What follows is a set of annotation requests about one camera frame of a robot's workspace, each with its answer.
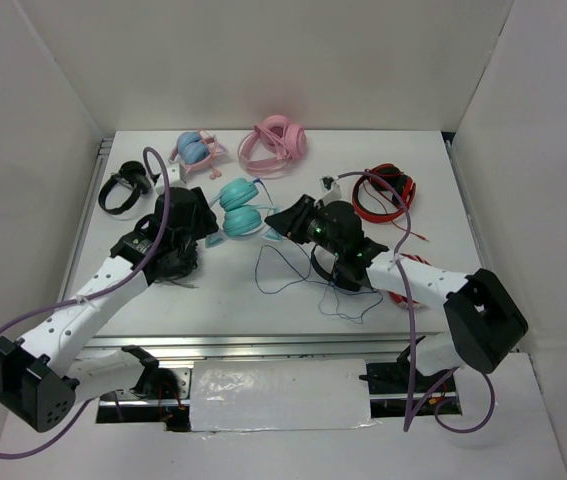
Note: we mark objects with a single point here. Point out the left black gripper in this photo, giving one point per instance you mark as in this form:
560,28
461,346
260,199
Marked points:
204,215

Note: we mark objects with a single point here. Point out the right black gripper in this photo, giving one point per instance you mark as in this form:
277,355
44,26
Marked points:
291,221

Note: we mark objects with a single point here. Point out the teal cat ear headphones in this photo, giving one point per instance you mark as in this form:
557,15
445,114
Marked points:
245,204

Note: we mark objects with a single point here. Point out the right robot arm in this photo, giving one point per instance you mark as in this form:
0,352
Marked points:
484,323

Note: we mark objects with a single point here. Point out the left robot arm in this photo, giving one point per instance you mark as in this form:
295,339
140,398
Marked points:
41,377

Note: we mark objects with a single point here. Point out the pink blue cat headphones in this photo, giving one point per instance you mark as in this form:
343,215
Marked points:
197,151

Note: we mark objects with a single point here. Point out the black headphones back left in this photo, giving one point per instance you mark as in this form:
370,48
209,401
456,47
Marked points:
124,188

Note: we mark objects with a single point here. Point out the red black headphones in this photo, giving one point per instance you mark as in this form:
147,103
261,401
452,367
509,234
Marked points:
391,188

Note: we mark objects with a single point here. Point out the black headset with microphone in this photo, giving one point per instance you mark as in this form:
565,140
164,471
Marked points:
174,266

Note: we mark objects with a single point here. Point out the pink gaming headset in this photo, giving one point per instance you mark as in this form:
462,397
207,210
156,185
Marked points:
284,139

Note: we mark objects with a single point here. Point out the white foil-covered panel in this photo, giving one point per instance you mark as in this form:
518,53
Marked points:
285,395

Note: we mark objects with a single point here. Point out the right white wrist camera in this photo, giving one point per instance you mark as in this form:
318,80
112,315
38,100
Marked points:
331,190

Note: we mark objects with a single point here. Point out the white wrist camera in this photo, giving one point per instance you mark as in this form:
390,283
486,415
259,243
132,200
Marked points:
331,190
175,178

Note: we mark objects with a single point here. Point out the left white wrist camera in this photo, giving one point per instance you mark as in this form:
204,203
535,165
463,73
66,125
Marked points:
175,178

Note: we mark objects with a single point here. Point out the black headphones with blue cable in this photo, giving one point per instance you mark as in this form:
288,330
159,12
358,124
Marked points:
338,275

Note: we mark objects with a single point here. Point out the aluminium rail frame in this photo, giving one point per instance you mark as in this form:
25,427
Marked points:
247,298

